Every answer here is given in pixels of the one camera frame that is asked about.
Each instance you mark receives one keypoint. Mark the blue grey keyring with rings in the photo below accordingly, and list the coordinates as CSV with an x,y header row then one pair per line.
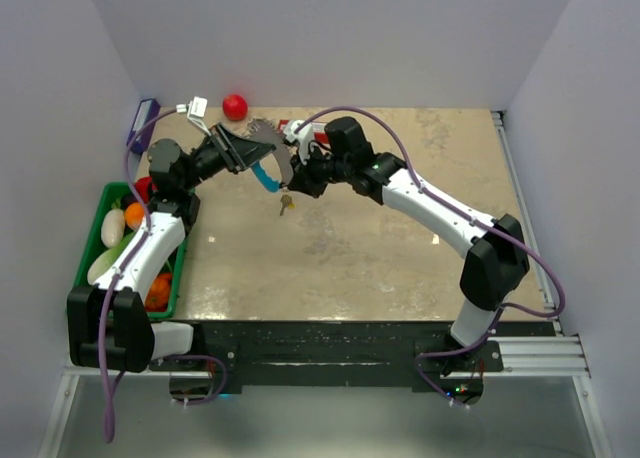
x,y
263,131

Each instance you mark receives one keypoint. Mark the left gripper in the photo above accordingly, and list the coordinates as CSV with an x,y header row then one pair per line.
x,y
240,152

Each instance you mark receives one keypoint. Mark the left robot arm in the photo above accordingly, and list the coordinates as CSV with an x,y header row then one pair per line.
x,y
108,325

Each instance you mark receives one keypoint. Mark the orange fruit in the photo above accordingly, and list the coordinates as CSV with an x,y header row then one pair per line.
x,y
134,215

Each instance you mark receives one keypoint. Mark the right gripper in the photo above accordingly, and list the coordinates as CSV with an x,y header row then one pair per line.
x,y
302,180

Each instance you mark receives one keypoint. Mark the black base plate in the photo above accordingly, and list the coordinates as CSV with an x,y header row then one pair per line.
x,y
346,354

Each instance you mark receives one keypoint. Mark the red tomato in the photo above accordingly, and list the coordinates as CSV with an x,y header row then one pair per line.
x,y
235,107

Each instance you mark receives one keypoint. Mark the purple box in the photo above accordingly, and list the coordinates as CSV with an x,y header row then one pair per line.
x,y
147,110

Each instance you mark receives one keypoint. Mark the orange pumpkin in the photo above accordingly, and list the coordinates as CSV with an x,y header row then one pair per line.
x,y
159,293

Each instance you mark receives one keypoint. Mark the green cabbage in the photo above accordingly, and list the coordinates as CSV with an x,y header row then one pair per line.
x,y
107,259

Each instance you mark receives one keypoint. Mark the red rectangular box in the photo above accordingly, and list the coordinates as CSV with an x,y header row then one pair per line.
x,y
320,130

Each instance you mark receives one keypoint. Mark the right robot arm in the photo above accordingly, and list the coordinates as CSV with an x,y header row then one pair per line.
x,y
493,264

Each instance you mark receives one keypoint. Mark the white radish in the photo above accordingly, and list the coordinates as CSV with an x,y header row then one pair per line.
x,y
112,228

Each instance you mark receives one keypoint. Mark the green plastic bin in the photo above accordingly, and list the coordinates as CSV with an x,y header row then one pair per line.
x,y
116,195

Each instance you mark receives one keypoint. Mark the aluminium frame rail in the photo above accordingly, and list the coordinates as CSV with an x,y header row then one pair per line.
x,y
540,405

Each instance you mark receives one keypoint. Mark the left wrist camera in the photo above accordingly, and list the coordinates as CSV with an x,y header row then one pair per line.
x,y
196,111

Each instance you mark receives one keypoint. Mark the red bell pepper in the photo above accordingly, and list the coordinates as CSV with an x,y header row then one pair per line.
x,y
145,188

